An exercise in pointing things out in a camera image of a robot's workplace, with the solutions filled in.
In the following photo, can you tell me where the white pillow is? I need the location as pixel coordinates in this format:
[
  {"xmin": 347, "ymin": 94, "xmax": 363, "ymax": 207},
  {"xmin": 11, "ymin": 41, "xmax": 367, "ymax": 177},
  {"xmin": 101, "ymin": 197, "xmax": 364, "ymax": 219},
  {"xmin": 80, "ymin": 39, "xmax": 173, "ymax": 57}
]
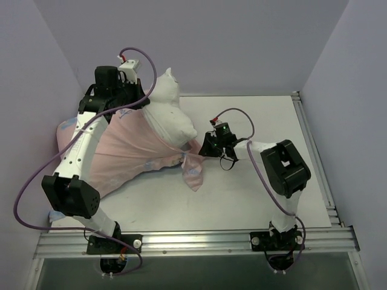
[{"xmin": 143, "ymin": 68, "xmax": 198, "ymax": 148}]

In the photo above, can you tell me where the pink pillowcase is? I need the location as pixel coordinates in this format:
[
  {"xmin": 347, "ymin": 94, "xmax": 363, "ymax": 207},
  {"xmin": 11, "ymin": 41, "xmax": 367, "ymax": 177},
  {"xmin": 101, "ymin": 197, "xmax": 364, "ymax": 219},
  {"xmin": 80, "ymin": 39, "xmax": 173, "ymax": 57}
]
[{"xmin": 48, "ymin": 102, "xmax": 206, "ymax": 223}]

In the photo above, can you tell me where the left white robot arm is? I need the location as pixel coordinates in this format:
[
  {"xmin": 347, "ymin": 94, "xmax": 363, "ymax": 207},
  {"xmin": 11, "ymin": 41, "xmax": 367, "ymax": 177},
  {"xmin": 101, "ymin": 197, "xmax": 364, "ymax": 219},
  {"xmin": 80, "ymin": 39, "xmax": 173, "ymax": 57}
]
[{"xmin": 42, "ymin": 60, "xmax": 149, "ymax": 253}]

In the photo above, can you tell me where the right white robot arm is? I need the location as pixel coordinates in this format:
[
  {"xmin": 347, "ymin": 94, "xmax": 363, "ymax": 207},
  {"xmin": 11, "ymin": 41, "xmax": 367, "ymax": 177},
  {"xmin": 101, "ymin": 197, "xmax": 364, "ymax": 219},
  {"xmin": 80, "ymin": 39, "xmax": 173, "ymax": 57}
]
[{"xmin": 199, "ymin": 118, "xmax": 311, "ymax": 250}]

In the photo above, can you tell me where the black wire loop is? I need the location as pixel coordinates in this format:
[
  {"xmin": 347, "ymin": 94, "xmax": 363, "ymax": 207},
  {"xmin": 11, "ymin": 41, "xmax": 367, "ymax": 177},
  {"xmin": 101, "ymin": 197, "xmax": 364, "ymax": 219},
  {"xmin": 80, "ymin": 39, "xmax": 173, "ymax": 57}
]
[{"xmin": 220, "ymin": 152, "xmax": 238, "ymax": 172}]

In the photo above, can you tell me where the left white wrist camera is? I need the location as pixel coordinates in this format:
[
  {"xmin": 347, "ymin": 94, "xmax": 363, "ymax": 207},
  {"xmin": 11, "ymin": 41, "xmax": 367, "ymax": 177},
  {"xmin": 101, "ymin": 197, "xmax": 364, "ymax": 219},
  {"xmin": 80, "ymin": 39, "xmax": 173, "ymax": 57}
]
[{"xmin": 118, "ymin": 59, "xmax": 141, "ymax": 83}]

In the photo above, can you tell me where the front aluminium rail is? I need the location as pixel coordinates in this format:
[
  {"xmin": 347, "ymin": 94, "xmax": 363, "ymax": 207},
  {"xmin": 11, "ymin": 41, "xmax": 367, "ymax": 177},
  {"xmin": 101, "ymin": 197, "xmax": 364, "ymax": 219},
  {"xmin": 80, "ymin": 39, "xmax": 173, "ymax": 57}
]
[{"xmin": 34, "ymin": 227, "xmax": 360, "ymax": 259}]

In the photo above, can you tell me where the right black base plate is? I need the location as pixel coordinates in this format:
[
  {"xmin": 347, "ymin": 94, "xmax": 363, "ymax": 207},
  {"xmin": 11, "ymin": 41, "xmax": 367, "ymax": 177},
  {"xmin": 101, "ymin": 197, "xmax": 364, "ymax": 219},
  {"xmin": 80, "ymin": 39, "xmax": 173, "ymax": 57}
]
[{"xmin": 249, "ymin": 230, "xmax": 304, "ymax": 252}]

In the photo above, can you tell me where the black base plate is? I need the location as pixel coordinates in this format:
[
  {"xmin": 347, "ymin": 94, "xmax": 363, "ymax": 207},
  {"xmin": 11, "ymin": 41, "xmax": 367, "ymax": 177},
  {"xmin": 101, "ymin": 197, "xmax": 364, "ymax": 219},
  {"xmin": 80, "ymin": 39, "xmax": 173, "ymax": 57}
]
[
  {"xmin": 86, "ymin": 234, "xmax": 143, "ymax": 255},
  {"xmin": 249, "ymin": 230, "xmax": 304, "ymax": 252}
]

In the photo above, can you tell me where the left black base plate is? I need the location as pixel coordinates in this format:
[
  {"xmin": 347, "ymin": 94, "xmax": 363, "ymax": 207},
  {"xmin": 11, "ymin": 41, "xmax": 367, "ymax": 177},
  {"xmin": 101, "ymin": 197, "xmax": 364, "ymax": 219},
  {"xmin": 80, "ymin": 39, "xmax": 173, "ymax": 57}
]
[{"xmin": 86, "ymin": 234, "xmax": 143, "ymax": 255}]

